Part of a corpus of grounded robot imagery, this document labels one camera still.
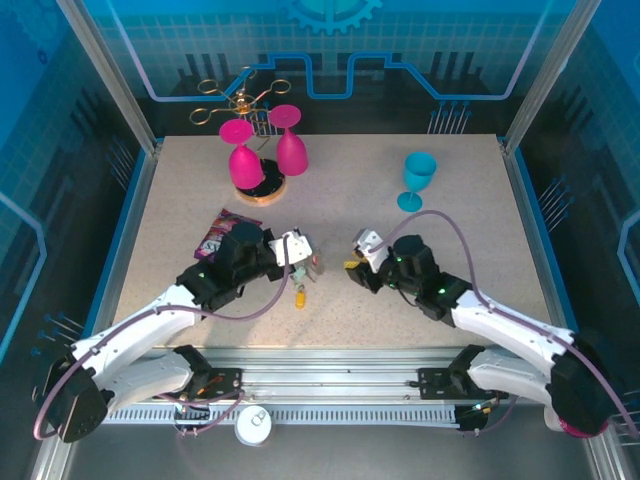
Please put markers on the clear key tag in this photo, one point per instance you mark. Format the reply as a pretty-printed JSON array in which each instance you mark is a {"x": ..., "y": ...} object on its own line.
[{"x": 316, "y": 262}]

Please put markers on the small yellow toy object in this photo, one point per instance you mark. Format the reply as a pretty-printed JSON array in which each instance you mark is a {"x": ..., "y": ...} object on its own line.
[{"x": 299, "y": 276}]

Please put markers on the yellow key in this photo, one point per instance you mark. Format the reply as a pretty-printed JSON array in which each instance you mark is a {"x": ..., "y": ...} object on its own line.
[{"x": 300, "y": 300}]

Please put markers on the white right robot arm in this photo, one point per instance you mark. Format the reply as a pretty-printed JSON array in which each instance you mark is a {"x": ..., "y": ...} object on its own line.
[{"x": 505, "y": 320}]

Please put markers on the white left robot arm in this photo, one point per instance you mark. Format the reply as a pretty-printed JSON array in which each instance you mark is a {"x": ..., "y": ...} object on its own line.
[{"x": 135, "y": 325}]

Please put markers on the purple snack packet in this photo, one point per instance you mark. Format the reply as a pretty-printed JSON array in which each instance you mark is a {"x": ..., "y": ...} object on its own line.
[{"x": 220, "y": 232}]

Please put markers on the pink plastic goblet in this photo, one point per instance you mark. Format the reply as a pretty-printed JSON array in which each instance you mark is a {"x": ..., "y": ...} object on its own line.
[
  {"x": 245, "y": 170},
  {"x": 292, "y": 155}
]

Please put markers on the blue plastic goblet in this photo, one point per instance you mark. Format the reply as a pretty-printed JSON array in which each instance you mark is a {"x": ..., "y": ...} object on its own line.
[{"x": 419, "y": 170}]

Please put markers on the white round cap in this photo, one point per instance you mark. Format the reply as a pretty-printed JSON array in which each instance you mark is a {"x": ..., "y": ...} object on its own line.
[{"x": 247, "y": 430}]

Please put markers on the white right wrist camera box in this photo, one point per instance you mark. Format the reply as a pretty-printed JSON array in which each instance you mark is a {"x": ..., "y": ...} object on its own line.
[{"x": 372, "y": 240}]

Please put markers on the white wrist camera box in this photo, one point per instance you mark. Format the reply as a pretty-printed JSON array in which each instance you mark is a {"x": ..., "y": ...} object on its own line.
[
  {"x": 295, "y": 247},
  {"x": 372, "y": 240}
]

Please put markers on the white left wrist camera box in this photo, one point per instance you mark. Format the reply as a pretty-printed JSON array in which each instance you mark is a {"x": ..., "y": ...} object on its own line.
[{"x": 295, "y": 247}]

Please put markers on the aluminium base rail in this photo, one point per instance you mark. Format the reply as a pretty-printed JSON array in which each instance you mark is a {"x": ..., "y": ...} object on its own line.
[{"x": 330, "y": 372}]

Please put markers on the blue-edged aluminium side rail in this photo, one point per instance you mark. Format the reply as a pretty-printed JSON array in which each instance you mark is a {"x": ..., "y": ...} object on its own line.
[
  {"x": 536, "y": 225},
  {"x": 125, "y": 225}
]

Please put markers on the aluminium frame post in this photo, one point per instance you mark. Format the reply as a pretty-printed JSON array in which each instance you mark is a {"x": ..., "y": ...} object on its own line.
[
  {"x": 550, "y": 70},
  {"x": 110, "y": 75}
]

